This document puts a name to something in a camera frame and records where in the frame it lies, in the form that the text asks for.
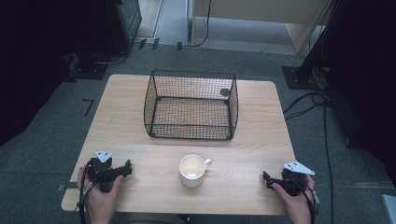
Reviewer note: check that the person's right hand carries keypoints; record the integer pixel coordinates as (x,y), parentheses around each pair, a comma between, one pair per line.
(297,205)

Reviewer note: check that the beige wooden furniture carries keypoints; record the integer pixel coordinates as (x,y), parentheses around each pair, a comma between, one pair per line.
(264,12)

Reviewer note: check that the pale grey box corner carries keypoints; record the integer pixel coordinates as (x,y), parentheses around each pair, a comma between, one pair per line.
(390,208)

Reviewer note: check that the black flat floor plate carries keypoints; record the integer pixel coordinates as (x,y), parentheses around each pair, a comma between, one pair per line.
(88,69)

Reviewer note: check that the dark equipment cabinet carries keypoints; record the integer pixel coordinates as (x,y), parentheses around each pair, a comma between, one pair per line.
(124,21)

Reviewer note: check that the black curtain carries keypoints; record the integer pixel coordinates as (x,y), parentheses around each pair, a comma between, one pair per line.
(34,62)
(367,77)

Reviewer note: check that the white ceramic cup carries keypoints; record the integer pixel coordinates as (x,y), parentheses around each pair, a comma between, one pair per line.
(192,169)

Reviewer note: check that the black stand base plate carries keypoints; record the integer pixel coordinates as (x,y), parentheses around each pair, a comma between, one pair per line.
(299,79)

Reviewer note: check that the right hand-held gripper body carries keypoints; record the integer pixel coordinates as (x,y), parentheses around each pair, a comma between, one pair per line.
(293,180)

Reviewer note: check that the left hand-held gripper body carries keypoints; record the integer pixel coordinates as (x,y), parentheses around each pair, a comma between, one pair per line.
(102,169)

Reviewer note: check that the person's left hand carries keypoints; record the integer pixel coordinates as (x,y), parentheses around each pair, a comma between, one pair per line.
(99,200)

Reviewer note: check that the grey wristband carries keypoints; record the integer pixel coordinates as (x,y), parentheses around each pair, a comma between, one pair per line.
(316,202)

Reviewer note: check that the grey tape strip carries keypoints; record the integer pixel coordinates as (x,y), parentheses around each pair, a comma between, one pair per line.
(67,187)

